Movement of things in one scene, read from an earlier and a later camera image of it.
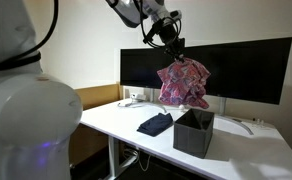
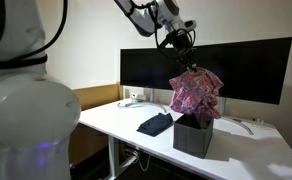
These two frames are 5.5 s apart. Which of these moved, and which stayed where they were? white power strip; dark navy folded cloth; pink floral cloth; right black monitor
Moved: pink floral cloth
Stayed: white power strip; dark navy folded cloth; right black monitor
